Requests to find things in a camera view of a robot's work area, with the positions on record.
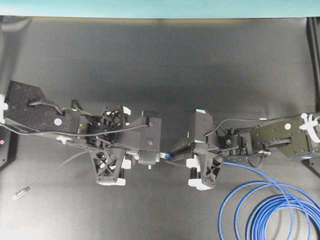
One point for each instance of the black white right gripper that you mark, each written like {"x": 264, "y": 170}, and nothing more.
{"x": 207, "y": 162}

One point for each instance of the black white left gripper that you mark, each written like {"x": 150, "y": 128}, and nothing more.
{"x": 107, "y": 157}

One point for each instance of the grey USB hub with cable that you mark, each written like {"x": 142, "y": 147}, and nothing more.
{"x": 144, "y": 157}

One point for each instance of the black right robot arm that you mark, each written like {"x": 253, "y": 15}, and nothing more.
{"x": 297, "y": 136}

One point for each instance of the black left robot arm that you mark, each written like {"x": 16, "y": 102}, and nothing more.
{"x": 28, "y": 112}

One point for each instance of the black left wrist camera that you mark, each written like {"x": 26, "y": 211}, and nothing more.
{"x": 148, "y": 136}

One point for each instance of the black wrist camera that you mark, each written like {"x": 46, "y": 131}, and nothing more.
{"x": 200, "y": 127}
{"x": 148, "y": 136}

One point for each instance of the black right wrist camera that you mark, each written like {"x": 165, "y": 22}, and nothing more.
{"x": 200, "y": 127}

